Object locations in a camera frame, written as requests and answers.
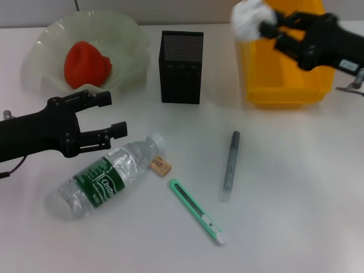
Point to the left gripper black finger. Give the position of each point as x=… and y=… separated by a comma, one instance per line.
x=119, y=129
x=103, y=98

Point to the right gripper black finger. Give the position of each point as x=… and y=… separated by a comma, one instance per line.
x=295, y=18
x=287, y=42

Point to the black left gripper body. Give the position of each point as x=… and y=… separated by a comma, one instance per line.
x=37, y=133

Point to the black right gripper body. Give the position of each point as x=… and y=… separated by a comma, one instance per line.
x=330, y=42

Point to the white paper ball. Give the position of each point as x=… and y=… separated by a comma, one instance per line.
x=247, y=20

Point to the clear green-label water bottle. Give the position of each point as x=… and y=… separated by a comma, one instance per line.
x=94, y=185

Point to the mint green utility knife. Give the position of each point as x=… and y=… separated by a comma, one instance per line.
x=196, y=209

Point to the tan eraser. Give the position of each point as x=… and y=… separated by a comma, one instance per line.
x=162, y=167

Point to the pale green glass fruit plate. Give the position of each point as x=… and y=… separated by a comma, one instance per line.
x=128, y=42

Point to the black mesh pen holder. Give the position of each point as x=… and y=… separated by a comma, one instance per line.
x=180, y=82

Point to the grey marker pen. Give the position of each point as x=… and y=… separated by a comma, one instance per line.
x=229, y=165

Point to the yellow plastic bin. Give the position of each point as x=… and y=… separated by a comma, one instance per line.
x=284, y=82

